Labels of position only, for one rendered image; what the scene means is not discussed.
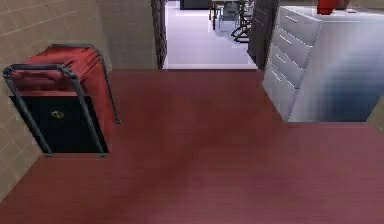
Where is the black chair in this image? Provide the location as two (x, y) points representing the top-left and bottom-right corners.
(230, 0), (255, 44)

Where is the white chest of drawers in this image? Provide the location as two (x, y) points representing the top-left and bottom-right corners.
(262, 5), (384, 123)

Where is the red object on dresser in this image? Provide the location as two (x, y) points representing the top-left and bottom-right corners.
(316, 0), (335, 16)

